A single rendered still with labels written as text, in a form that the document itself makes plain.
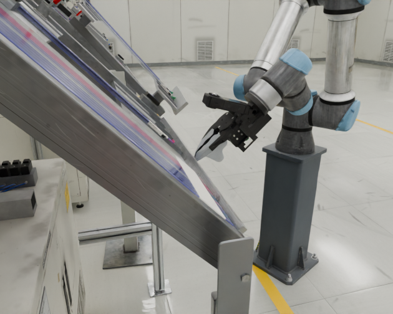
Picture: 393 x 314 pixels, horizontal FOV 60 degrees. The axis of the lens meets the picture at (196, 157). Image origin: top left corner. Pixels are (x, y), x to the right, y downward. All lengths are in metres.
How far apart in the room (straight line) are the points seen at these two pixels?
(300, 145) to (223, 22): 7.77
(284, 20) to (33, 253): 0.89
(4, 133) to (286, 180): 1.38
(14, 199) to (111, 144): 0.46
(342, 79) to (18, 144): 1.54
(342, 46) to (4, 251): 1.05
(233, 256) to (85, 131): 0.24
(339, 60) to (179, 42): 7.62
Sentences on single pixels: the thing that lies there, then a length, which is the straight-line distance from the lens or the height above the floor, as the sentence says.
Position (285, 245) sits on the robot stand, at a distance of 1.52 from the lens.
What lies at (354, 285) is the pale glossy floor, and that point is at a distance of 1.65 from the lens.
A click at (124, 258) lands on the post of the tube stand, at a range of 1.66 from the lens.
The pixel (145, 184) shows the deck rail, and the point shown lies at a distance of 0.43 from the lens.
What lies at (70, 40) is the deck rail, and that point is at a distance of 1.07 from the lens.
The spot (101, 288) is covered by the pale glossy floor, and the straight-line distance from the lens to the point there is 1.55.
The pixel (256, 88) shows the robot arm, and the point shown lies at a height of 0.87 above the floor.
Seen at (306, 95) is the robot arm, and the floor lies 0.84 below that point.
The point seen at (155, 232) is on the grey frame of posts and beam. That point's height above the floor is 0.29.
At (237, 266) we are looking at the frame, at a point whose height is 0.72.
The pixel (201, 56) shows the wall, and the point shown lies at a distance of 8.87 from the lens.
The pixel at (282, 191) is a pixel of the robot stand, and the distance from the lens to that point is 1.41.
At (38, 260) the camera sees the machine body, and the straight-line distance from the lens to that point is 0.70.
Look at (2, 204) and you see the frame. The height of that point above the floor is 0.66.
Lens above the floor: 1.02
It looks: 22 degrees down
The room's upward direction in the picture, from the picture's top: straight up
